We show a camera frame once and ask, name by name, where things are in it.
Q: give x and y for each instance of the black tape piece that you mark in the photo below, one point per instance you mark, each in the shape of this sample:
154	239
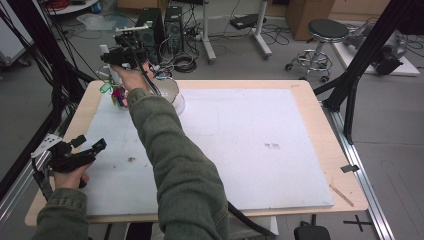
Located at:
350	168

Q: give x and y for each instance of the white foam mat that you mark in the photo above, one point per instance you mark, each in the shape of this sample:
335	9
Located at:
250	150

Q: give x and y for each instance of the tan wooden cabinet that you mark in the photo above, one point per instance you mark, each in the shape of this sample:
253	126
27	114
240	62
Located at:
140	3

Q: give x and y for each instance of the round white table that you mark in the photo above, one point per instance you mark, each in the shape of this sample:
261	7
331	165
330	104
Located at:
73	6

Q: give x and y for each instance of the aluminium rail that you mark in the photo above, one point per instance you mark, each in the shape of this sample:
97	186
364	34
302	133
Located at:
366	186
20	193

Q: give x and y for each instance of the black round stool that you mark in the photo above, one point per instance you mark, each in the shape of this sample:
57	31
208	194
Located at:
328	29

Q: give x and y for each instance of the black metal frame strut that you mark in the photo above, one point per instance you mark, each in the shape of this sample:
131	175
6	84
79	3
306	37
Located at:
43	43
360	60

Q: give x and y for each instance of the cardboard box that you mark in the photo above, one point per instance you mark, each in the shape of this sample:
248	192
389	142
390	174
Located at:
308	16

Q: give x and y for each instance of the small black computer tower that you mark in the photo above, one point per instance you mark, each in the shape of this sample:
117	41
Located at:
174	26

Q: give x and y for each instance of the person's left hand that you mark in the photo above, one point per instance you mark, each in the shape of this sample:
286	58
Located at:
70	181

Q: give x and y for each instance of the blue container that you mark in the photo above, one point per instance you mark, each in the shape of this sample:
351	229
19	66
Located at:
96	8

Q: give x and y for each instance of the clear plastic bag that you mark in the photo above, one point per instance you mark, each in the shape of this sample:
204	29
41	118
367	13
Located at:
96	21

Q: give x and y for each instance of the person's right hand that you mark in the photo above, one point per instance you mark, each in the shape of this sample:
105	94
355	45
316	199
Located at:
133	78

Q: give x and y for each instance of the large black computer tower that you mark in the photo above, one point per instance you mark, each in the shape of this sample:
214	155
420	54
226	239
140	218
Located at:
151	30

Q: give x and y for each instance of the black flat device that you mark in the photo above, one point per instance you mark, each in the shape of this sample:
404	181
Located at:
246	21

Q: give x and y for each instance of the wooden stick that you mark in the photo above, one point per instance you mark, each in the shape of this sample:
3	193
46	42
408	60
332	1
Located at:
341	195

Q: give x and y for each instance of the white desk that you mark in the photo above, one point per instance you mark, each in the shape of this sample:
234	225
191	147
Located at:
208	40

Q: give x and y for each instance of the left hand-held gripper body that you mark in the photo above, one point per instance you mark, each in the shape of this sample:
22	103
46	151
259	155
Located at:
66	160

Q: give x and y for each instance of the green key tag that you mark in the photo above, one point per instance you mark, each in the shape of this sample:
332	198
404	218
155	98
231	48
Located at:
105	87

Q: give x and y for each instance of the white board with grey device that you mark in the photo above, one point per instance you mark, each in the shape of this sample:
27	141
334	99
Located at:
406	68

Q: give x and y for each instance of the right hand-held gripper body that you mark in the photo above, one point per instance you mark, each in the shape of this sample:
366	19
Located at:
130	55

